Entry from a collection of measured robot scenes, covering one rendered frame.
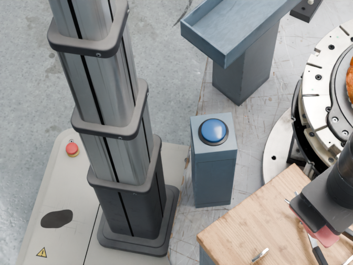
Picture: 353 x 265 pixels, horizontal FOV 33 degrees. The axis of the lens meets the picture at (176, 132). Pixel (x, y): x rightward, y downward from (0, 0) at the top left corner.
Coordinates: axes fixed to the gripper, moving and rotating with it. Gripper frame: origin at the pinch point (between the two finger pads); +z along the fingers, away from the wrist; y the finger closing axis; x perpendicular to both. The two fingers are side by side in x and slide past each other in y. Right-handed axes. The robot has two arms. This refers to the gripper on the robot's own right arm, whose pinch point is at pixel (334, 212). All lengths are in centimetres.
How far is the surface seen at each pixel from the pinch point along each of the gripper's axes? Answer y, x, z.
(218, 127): 0.5, 23.4, 12.9
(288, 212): -1.0, 5.4, 10.5
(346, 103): 16.3, 12.4, 6.8
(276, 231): -4.4, 4.2, 10.5
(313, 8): 46, 43, 38
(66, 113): -3, 101, 119
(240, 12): 19.4, 40.2, 15.2
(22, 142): -22, 101, 119
